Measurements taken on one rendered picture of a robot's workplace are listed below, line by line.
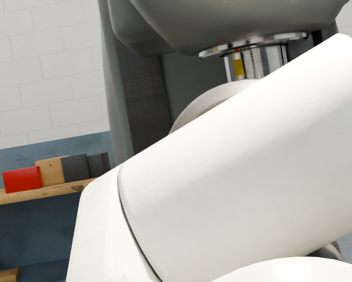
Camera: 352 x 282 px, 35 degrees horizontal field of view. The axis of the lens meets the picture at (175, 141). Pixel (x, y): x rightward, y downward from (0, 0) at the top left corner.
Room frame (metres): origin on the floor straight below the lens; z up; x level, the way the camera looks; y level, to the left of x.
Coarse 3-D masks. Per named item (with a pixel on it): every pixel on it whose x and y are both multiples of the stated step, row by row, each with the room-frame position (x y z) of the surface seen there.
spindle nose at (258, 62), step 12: (252, 48) 0.42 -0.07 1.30; (264, 48) 0.42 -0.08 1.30; (276, 48) 0.42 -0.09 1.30; (228, 60) 0.43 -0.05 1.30; (252, 60) 0.42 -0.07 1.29; (264, 60) 0.42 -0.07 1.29; (276, 60) 0.42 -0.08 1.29; (228, 72) 0.43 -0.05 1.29; (252, 72) 0.42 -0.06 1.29; (264, 72) 0.42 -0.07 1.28
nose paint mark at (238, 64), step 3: (234, 60) 0.43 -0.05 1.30; (237, 60) 0.42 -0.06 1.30; (240, 60) 0.42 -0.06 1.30; (234, 63) 0.43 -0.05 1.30; (237, 63) 0.42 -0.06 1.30; (240, 63) 0.42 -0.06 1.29; (234, 66) 0.43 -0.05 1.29; (237, 66) 0.42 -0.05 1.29; (240, 66) 0.42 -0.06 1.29; (234, 69) 0.43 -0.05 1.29; (237, 69) 0.42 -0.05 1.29; (240, 69) 0.42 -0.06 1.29; (237, 72) 0.42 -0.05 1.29; (240, 72) 0.42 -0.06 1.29; (243, 72) 0.42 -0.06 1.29; (237, 75) 0.42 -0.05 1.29; (240, 75) 0.42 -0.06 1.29
